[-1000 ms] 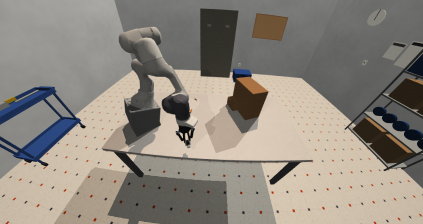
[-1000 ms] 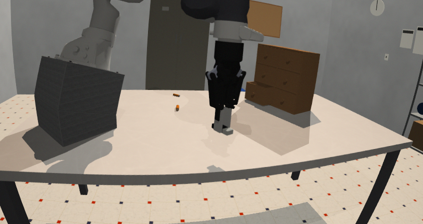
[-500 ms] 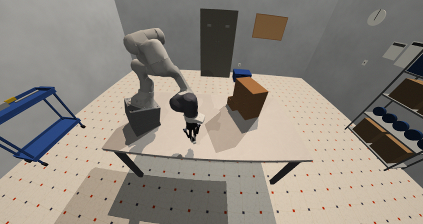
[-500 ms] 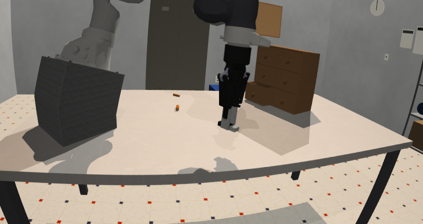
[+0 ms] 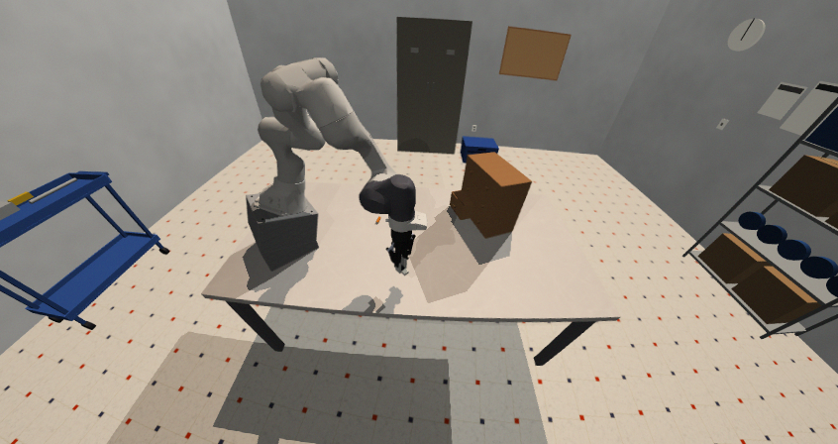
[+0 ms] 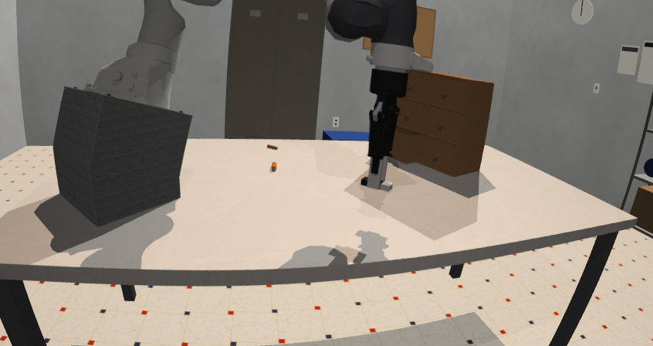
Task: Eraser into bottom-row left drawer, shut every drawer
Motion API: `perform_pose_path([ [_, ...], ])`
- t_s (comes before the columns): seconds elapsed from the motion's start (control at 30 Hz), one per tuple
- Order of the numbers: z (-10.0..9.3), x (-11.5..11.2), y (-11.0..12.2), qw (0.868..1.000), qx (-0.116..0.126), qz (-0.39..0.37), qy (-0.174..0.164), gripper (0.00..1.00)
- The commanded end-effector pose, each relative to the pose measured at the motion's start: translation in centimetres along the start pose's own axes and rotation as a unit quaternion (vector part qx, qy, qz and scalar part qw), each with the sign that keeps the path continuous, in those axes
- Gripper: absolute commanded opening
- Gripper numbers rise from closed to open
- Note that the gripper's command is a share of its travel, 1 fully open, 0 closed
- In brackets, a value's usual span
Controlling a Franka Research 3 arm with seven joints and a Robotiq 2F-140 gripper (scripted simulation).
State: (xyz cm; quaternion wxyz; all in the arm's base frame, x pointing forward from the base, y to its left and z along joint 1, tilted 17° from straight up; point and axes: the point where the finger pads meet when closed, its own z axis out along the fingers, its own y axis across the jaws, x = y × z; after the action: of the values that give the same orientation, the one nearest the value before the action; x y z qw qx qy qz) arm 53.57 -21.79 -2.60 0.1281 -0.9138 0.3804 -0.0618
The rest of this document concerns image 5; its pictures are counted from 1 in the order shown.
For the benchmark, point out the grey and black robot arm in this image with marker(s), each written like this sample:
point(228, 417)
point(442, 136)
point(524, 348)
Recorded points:
point(299, 83)

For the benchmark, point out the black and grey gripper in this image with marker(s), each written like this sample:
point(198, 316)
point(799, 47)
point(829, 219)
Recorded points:
point(396, 257)

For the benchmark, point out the brown wooden drawer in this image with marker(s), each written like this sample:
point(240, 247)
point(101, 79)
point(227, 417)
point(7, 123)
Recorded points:
point(469, 188)
point(489, 187)
point(461, 204)
point(473, 171)
point(486, 207)
point(480, 221)

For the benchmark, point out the dark brown chest of drawers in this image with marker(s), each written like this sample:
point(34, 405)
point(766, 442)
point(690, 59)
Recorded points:
point(514, 187)

